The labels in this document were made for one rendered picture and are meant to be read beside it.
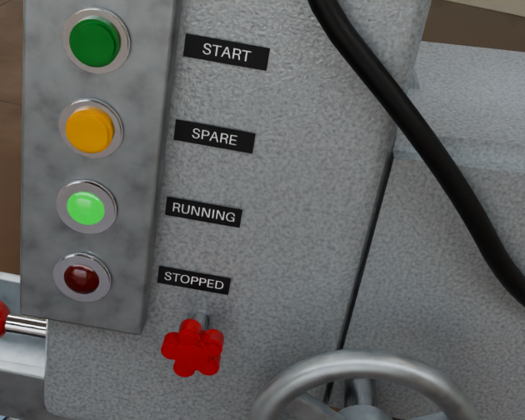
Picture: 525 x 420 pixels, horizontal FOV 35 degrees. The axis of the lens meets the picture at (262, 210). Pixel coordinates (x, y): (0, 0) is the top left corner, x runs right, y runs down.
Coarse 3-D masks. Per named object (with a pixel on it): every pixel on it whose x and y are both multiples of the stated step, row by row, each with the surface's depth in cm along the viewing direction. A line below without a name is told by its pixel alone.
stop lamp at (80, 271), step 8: (80, 264) 50; (64, 272) 51; (72, 272) 50; (80, 272) 50; (88, 272) 50; (96, 272) 51; (64, 280) 51; (72, 280) 51; (80, 280) 51; (88, 280) 51; (96, 280) 51; (72, 288) 51; (80, 288) 51; (88, 288) 51; (96, 288) 51
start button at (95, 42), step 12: (84, 24) 42; (96, 24) 42; (108, 24) 43; (72, 36) 43; (84, 36) 43; (96, 36) 43; (108, 36) 43; (72, 48) 43; (84, 48) 43; (96, 48) 43; (108, 48) 43; (84, 60) 43; (96, 60) 43; (108, 60) 43
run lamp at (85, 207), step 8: (80, 192) 48; (88, 192) 48; (72, 200) 48; (80, 200) 48; (88, 200) 48; (96, 200) 48; (72, 208) 48; (80, 208) 48; (88, 208) 48; (96, 208) 48; (72, 216) 48; (80, 216) 48; (88, 216) 48; (96, 216) 48; (88, 224) 49
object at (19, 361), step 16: (0, 272) 75; (0, 288) 74; (16, 288) 74; (16, 304) 75; (16, 336) 74; (0, 352) 72; (16, 352) 73; (32, 352) 73; (0, 368) 65; (16, 368) 65; (32, 368) 65; (0, 384) 65; (16, 384) 65; (32, 384) 65; (0, 400) 66; (16, 400) 66; (32, 400) 66; (16, 416) 67; (32, 416) 67; (48, 416) 67
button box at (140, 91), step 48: (48, 0) 43; (96, 0) 43; (144, 0) 42; (48, 48) 44; (144, 48) 44; (48, 96) 45; (96, 96) 45; (144, 96) 45; (48, 144) 47; (144, 144) 46; (48, 192) 48; (144, 192) 48; (48, 240) 50; (96, 240) 50; (144, 240) 50; (48, 288) 52; (144, 288) 51
